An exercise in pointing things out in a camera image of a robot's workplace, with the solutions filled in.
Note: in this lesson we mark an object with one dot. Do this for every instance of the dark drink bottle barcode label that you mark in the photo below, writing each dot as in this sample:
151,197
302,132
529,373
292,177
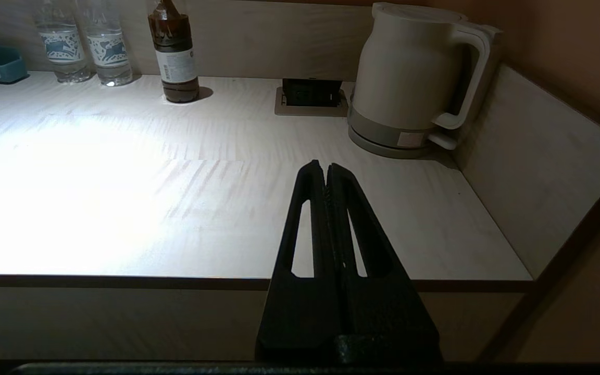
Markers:
176,62

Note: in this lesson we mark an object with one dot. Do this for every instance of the clear water bottle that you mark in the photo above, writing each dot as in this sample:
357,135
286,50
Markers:
108,52
63,49

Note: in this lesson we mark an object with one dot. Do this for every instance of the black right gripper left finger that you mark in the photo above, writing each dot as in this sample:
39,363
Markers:
300,323

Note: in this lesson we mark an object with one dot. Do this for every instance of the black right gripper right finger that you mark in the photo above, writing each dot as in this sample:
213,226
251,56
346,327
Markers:
383,323

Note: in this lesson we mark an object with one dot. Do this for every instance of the white electric kettle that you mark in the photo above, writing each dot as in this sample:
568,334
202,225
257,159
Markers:
409,73

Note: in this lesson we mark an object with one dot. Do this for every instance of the recessed black power socket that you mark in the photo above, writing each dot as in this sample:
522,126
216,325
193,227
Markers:
311,96

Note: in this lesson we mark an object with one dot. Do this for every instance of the grey kettle base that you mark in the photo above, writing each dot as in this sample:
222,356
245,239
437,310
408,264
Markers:
378,140

